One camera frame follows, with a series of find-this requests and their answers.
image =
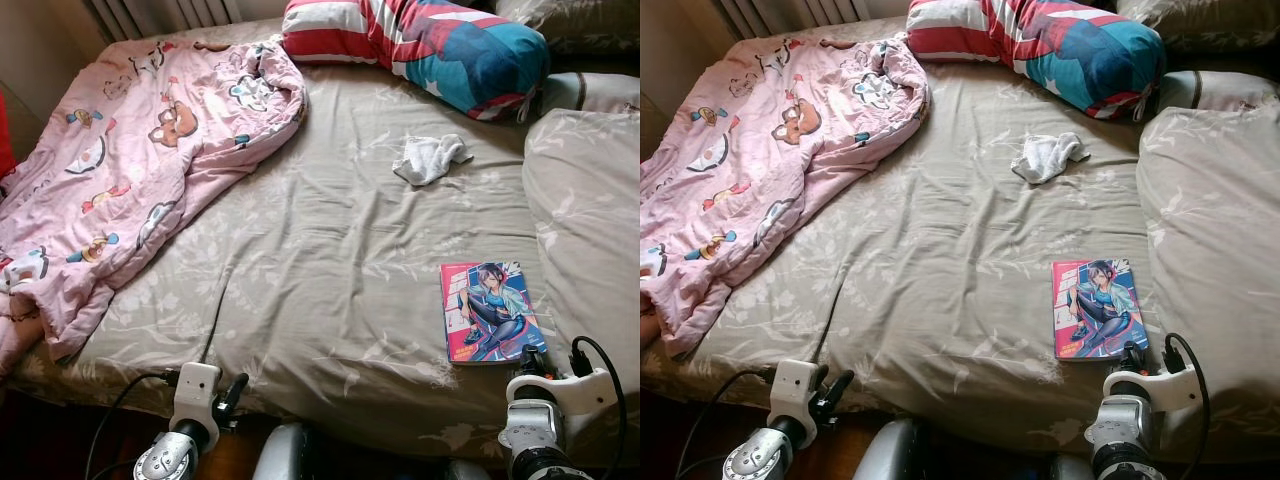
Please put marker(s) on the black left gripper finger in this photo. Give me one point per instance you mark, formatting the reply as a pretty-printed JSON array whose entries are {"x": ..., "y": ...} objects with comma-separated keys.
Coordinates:
[
  {"x": 236, "y": 387},
  {"x": 842, "y": 384}
]

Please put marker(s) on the manga book with girl cover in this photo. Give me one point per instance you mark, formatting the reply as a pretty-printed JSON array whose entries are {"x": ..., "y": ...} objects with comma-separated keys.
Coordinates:
[
  {"x": 1095, "y": 310},
  {"x": 490, "y": 315}
]

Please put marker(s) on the grey left robot leg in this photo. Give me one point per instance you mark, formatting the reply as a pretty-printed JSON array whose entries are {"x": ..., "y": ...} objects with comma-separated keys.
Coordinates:
[
  {"x": 285, "y": 455},
  {"x": 890, "y": 455}
]

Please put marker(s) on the large beige floral pillow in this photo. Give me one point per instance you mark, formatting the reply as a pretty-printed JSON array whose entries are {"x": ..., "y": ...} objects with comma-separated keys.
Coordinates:
[{"x": 585, "y": 250}]

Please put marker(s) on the bed with beige floral sheet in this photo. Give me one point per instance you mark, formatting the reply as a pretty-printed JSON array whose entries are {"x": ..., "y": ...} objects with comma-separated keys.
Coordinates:
[
  {"x": 980, "y": 260},
  {"x": 350, "y": 260}
]

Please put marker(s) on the white crumpled towel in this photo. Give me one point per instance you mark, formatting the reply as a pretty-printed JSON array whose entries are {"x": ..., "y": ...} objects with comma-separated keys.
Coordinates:
[
  {"x": 430, "y": 160},
  {"x": 1045, "y": 158}
]

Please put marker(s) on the pink cartoon print blanket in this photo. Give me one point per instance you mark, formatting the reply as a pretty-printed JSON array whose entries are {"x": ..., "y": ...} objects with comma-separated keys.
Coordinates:
[
  {"x": 150, "y": 150},
  {"x": 780, "y": 150}
]

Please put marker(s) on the beige pillow with dark stripe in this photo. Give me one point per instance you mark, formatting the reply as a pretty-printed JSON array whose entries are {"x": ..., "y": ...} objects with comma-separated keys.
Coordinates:
[
  {"x": 595, "y": 92},
  {"x": 1215, "y": 90}
]

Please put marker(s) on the red white teal striped bolster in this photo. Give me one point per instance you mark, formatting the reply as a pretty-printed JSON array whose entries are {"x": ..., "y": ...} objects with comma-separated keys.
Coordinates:
[
  {"x": 440, "y": 50},
  {"x": 1060, "y": 50}
]

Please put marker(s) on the white pleated curtain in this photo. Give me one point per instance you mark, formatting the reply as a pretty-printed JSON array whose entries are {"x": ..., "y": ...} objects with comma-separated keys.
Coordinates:
[
  {"x": 160, "y": 12},
  {"x": 780, "y": 12}
]

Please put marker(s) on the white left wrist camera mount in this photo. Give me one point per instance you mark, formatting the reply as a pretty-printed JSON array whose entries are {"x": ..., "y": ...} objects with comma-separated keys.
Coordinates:
[
  {"x": 195, "y": 390},
  {"x": 797, "y": 388}
]

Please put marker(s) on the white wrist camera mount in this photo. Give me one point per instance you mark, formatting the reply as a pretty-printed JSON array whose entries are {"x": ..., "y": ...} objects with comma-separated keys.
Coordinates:
[
  {"x": 590, "y": 383},
  {"x": 195, "y": 390},
  {"x": 797, "y": 388},
  {"x": 1170, "y": 385}
]

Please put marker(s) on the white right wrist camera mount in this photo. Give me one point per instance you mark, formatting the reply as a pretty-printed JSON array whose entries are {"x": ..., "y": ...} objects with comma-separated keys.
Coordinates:
[
  {"x": 1170, "y": 385},
  {"x": 590, "y": 383}
]

